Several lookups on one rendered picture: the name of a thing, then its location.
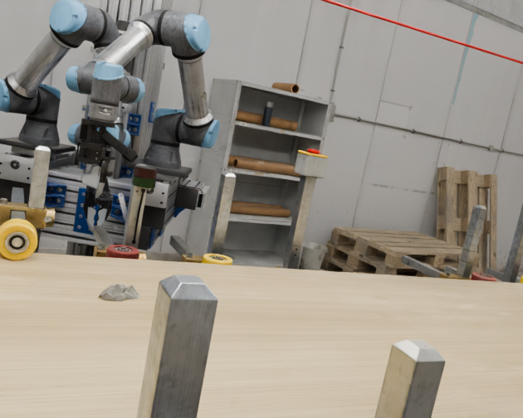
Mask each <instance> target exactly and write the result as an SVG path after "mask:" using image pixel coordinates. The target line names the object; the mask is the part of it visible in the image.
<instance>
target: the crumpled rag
mask: <svg viewBox="0 0 523 418"><path fill-rule="evenodd" d="M101 296H102V298H103V299H104V300H117V301H119V300H120V301H122V300H124V299H140V294H139V293H137V292H136V290H135V289H134V286H133V285H131V286H129V287H126V286H125V285H124V284H115V285H110V286H109V287H108V288H107V289H105V290H103V291H102V292H100V296H99V297H101Z"/></svg>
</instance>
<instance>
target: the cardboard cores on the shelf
mask: <svg viewBox="0 0 523 418"><path fill-rule="evenodd" d="M262 120H263V114H255V113H251V112H246V111H242V110H237V117H236V121H242V122H246V123H250V124H259V125H262ZM297 125H298V124H297V122H296V121H292V120H288V119H280V118H276V117H271V122H270V127H272V128H277V129H285V130H290V131H296V129H297ZM227 165H228V166H233V167H235V168H241V169H247V170H253V171H260V172H266V173H277V174H283V175H290V176H296V177H300V176H301V175H300V174H298V173H295V172H294V171H295V165H293V164H289V163H280V162H274V161H269V160H263V159H257V158H247V157H242V156H236V155H230V154H229V159H228V164H227ZM230 213H235V214H246V215H257V216H278V217H289V216H290V214H291V212H290V210H289V209H285V208H282V206H280V205H272V204H264V203H255V202H240V201H232V205H231V210H230Z"/></svg>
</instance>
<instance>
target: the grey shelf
mask: <svg viewBox="0 0 523 418"><path fill-rule="evenodd" d="M267 101H269V102H273V110H272V115H271V117H276V118H280V119H288V120H292V121H296V122H297V124H298V125H297V129H296V131H290V130H285V129H277V128H272V127H267V126H263V125H259V124H250V123H246V122H242V121H236V117H237V110H242V111H246V112H251V113H255V114H264V110H265V106H266V102H267ZM298 102H299V104H298ZM332 103H333V102H331V101H327V100H321V99H317V98H313V97H310V96H306V95H299V94H296V93H292V92H288V91H284V90H278V89H274V88H271V87H267V86H263V85H257V84H253V83H249V82H246V81H242V80H226V79H213V85H212V90H211V95H210V100H209V105H208V109H210V110H211V111H212V113H213V119H216V120H218V121H219V123H220V129H219V134H218V138H217V141H216V143H215V144H214V145H213V146H212V147H211V148H201V153H200V159H199V164H198V172H197V177H196V181H197V182H205V183H204V185H205V186H211V187H210V193H209V198H208V202H207V203H206V205H205V206H204V208H203V209H202V208H196V210H191V212H190V217H189V222H188V231H187V236H186V241H185V242H186V243H187V244H188V245H189V246H190V247H191V248H192V249H193V250H194V251H195V252H196V253H197V254H198V255H199V256H204V255H205V254H207V253H208V244H209V239H210V234H211V230H212V224H213V216H214V211H215V206H216V201H217V200H216V199H217V196H218V188H219V183H220V178H221V174H222V173H224V172H228V173H233V174H234V175H235V176H236V183H235V187H234V193H233V197H232V200H233V201H240V202H255V203H264V204H272V205H278V203H279V205H280V206H282V208H283V207H284V208H285V209H289V210H290V212H291V214H290V216H289V217H278V216H257V215H246V214H235V213H230V215H229V219H228V224H227V233H226V237H225V242H224V247H223V252H222V255H225V256H227V257H229V258H231V259H232V265H241V266H255V267H268V268H282V266H283V261H284V257H285V253H286V246H287V241H288V237H289V233H290V229H291V221H292V217H293V212H294V208H295V204H296V196H297V192H298V187H299V183H300V179H301V177H296V176H290V175H283V174H277V173H266V172H260V171H253V170H247V169H241V168H235V167H233V166H228V165H227V164H228V159H229V154H230V155H236V156H242V157H247V158H257V159H263V160H269V161H274V162H280V163H289V164H293V165H296V159H297V154H298V153H299V152H298V150H301V151H306V152H308V151H307V149H308V148H310V149H314V150H319V151H320V153H319V154H322V151H323V147H324V143H325V136H326V131H327V127H328V123H329V118H330V111H331V107H332ZM297 106H298V108H297ZM303 107H304V108H303ZM296 111H297V112H296ZM302 111H303V112H302ZM295 119H296V120H295ZM299 122H300V123H299ZM291 136H292V137H291ZM297 136H298V137H297ZM296 140H297V141H296ZM290 145H291V146H290ZM289 149H290V150H289ZM293 151H294V152H293ZM288 153H289V154H288ZM292 155H293V156H292ZM287 157H288V158H287ZM286 161H287V162H286ZM225 164H226V165H225ZM282 183H283V184H282ZM281 187H282V188H281ZM280 195H281V196H280ZM279 199H280V201H279ZM284 203H285V204H284ZM279 228H280V229H279ZM273 229H274V230H273ZM278 232H279V233H278ZM272 233H273V235H272ZM270 246H271V247H270Z"/></svg>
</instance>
